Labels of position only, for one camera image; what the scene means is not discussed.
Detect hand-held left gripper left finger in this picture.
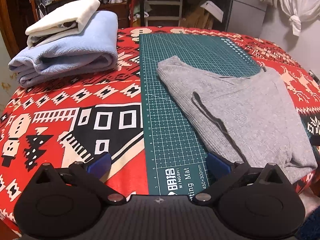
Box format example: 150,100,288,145
27,152,127,205

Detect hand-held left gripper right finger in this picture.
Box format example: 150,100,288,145
193,152,291,205

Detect grey t-shirt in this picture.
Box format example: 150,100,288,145
157,56,318,184

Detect green cutting mat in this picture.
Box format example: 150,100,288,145
139,33,270,197

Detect red patterned blanket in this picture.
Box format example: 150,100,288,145
0,26,320,233

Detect person's dark blue clothing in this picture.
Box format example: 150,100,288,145
296,205,320,240

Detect light blue folded blanket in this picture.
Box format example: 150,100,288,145
8,10,119,89

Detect white knotted curtain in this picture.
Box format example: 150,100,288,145
279,0,320,37

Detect silver refrigerator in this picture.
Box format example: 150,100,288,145
227,0,268,39

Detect stack of flattened cardboard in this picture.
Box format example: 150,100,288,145
184,0,215,29

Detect wooden drawer cabinet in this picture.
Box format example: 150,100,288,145
99,2,131,29

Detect white folded cloth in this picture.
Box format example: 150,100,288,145
25,0,101,49

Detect white flat box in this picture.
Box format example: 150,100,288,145
200,0,224,22

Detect white plastic drawer unit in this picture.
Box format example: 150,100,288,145
144,0,184,27

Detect wooden door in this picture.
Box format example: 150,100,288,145
0,0,38,58

